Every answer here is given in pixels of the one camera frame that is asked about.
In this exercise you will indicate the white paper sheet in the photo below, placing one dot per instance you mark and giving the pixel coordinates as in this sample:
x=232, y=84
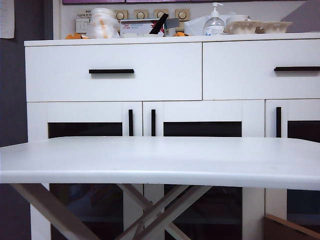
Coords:
x=7, y=20

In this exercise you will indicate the gold wall dimmer knob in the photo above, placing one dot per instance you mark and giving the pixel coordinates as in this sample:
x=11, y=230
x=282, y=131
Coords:
x=122, y=15
x=182, y=15
x=140, y=15
x=161, y=13

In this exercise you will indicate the clear hand sanitizer pump bottle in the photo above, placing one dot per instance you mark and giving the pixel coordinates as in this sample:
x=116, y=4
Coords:
x=213, y=25

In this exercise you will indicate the cream egg carton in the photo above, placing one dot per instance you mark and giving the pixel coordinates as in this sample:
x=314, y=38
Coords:
x=240, y=28

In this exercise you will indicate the white bowl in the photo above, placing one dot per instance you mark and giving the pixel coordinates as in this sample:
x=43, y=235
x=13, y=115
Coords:
x=237, y=18

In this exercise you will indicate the white sideboard cabinet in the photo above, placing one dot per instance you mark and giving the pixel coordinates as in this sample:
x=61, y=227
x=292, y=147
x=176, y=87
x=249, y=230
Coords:
x=75, y=42

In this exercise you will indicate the white wall socket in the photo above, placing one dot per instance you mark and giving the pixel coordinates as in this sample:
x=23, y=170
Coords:
x=83, y=13

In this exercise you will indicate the grey card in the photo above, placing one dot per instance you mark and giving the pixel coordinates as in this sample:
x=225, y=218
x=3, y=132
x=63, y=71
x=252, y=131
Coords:
x=172, y=23

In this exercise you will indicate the white drawer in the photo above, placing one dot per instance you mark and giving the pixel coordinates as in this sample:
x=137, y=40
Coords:
x=237, y=75
x=62, y=85

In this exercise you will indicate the brown cardboard sheet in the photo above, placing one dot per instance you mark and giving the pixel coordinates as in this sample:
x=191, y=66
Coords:
x=280, y=230

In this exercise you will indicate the white table leg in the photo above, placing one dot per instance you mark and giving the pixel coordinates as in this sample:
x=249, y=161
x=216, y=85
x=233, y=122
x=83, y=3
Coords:
x=135, y=197
x=175, y=200
x=50, y=210

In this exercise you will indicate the white wall switch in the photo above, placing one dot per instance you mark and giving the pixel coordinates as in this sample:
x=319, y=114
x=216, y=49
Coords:
x=82, y=25

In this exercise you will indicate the orange packet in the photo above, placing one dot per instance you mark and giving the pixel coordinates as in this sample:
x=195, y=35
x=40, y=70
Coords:
x=75, y=36
x=181, y=34

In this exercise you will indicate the white box with red print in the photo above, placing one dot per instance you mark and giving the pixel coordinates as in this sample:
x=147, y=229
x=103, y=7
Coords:
x=135, y=27

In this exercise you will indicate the white plastic bag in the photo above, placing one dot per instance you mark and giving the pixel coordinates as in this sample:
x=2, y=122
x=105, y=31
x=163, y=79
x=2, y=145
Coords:
x=195, y=26
x=102, y=25

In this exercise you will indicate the purple wall poster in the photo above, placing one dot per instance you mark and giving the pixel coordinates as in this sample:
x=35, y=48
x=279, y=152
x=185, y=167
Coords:
x=250, y=0
x=157, y=1
x=95, y=1

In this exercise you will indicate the black flat bar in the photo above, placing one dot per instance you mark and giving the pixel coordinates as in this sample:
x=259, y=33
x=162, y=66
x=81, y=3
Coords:
x=157, y=26

